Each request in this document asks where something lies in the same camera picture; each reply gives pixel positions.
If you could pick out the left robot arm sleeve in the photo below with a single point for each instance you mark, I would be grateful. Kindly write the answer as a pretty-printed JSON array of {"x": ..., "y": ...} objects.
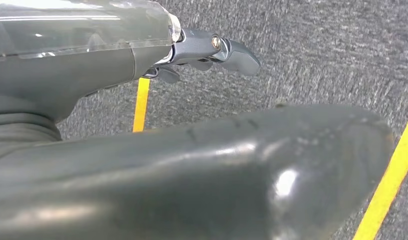
[{"x": 21, "y": 132}]

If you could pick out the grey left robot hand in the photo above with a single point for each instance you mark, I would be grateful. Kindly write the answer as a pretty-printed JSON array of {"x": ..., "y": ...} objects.
[{"x": 190, "y": 182}]

